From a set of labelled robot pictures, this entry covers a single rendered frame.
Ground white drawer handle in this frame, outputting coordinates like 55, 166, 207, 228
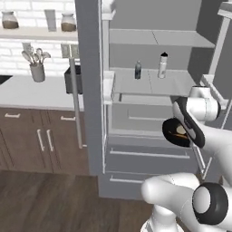
4, 112, 22, 119
60, 115, 77, 122

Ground dark glass bottle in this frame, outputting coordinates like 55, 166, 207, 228
134, 60, 143, 81

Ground grey left fridge door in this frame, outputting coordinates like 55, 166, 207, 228
74, 0, 116, 177

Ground grey fridge door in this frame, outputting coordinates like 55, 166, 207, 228
74, 0, 116, 177
187, 0, 232, 182

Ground glass jar with brown contents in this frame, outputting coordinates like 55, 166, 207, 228
1, 10, 20, 30
60, 13, 77, 33

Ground grey fridge shelf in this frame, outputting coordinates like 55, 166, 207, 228
109, 28, 217, 49
112, 67, 198, 98

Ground white bottle with black cap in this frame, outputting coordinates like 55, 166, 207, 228
157, 52, 169, 80

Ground black bowl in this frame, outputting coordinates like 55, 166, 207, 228
161, 117, 194, 149

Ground grey utensil pot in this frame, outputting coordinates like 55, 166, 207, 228
29, 63, 46, 83

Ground black toaster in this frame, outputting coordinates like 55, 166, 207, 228
63, 64, 84, 95

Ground grey fridge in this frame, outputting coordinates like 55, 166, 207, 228
101, 0, 223, 201

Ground white cupboard door handle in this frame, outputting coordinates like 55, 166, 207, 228
36, 129, 46, 152
45, 129, 55, 152

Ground grey right fridge door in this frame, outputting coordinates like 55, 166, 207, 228
187, 0, 232, 182

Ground grey wall outlet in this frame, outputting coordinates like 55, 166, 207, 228
60, 43, 81, 59

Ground grey freezer drawer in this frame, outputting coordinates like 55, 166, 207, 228
104, 135, 201, 176
97, 172, 161, 201

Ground silver fridge door handle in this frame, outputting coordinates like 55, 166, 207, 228
68, 57, 88, 150

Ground brown drawer front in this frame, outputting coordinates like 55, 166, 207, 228
0, 108, 34, 127
46, 109, 80, 125

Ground grey fridge crisper drawer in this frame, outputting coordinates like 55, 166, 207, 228
111, 101, 177, 134

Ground brown chicken drumstick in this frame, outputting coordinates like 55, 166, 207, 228
167, 130, 190, 140

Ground silver freezer drawer handle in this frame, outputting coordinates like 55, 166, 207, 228
109, 147, 191, 160
109, 176, 145, 185

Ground white wall shelf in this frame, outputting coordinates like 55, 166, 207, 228
0, 27, 79, 42

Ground pale garlic bulb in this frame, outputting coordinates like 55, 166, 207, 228
176, 124, 188, 136

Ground brown cupboard door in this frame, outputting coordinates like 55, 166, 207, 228
44, 121, 91, 176
0, 124, 47, 174

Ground black hob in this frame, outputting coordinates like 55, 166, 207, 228
0, 74, 14, 86

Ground silver kitchen utensils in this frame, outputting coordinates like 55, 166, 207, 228
21, 47, 52, 66

